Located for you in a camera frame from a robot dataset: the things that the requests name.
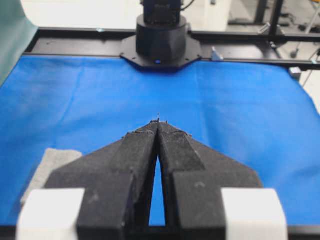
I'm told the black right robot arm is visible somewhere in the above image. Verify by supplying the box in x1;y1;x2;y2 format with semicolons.
136;0;187;63

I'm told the green curtain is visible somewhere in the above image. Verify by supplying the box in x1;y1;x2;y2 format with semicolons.
0;0;38;85

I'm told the black aluminium frame rail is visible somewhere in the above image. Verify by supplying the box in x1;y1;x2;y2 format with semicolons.
23;27;320;71

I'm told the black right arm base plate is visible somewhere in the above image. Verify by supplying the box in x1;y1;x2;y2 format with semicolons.
120;36;202;72

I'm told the blue table cloth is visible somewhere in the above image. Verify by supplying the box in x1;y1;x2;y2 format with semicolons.
0;56;320;225

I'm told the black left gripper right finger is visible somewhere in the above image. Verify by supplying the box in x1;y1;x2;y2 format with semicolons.
158;122;288;240

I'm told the grey and orange sponge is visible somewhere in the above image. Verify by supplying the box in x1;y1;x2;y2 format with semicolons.
20;148;83;206

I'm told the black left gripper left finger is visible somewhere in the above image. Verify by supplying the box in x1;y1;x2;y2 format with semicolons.
17;121;159;240

